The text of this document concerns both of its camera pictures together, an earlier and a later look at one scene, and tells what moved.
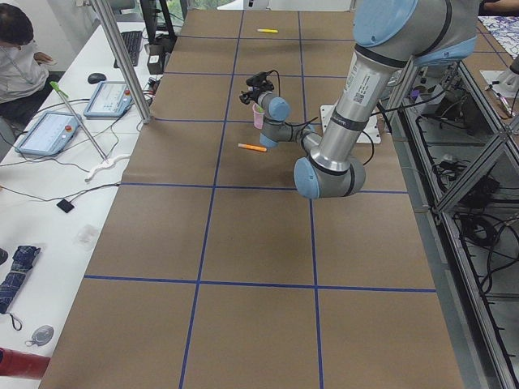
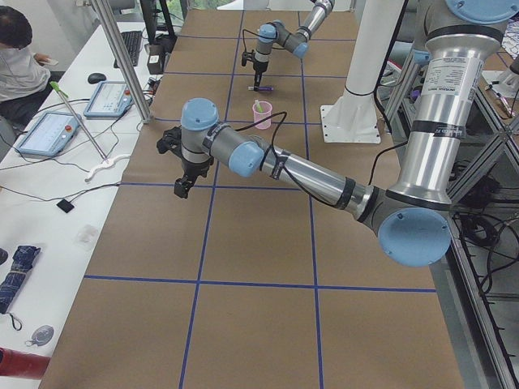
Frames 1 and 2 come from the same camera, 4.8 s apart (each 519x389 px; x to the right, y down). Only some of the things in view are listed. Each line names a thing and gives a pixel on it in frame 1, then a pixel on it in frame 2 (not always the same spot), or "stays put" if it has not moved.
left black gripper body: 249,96 → 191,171
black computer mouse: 94,78 stays put
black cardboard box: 156,59 stays put
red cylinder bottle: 17,364 stays put
